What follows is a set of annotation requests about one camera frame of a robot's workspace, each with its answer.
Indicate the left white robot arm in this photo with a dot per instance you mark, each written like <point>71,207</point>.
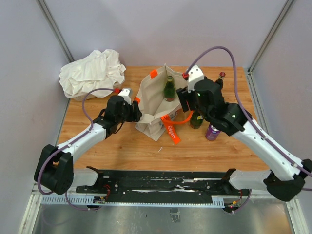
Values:
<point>55,171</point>

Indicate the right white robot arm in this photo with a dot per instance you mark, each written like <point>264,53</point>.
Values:
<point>286,175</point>

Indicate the canvas bag orange handles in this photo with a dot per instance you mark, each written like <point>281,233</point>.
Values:
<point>157,113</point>

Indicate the green bottle yellow label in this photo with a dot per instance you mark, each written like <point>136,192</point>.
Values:
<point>196,120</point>

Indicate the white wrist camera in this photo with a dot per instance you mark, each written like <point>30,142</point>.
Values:
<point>192,77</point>
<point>125,93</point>

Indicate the aluminium frame post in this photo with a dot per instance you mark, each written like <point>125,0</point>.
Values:
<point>272,32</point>
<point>55,29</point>

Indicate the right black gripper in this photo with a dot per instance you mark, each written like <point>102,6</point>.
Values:
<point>184,96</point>

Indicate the right aluminium frame post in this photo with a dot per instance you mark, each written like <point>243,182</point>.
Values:
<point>272,32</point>

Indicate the cola glass bottle red cap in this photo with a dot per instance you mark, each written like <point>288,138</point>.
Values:
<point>220,80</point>

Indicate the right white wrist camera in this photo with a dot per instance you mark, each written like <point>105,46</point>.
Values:
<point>192,77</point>

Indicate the purple soda can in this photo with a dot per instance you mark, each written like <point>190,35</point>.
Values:
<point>212,133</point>

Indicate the dark green glass bottle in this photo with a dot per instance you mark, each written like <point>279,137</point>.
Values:
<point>169,89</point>

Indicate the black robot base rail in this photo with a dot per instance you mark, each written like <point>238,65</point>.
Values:
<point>162,188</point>

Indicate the crumpled white cloth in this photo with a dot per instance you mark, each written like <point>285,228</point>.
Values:
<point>97,70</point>

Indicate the left aluminium frame post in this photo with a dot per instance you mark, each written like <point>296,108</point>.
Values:
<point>55,29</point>

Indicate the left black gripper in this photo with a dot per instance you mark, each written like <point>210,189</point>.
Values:
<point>135,115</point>

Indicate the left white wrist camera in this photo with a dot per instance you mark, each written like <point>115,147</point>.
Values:
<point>125,93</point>

